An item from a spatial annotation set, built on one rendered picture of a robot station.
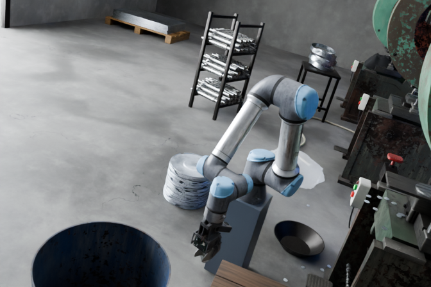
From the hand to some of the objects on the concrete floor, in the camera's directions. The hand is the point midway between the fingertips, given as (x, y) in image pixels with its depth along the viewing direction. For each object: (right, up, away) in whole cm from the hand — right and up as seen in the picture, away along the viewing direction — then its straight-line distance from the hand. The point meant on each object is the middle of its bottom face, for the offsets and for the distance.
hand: (204, 259), depth 149 cm
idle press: (+172, -10, +181) cm, 250 cm away
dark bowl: (+51, -21, +84) cm, 101 cm away
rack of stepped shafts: (+2, +66, +258) cm, 266 cm away
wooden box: (+12, -46, +1) cm, 48 cm away
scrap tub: (-42, -36, -6) cm, 56 cm away
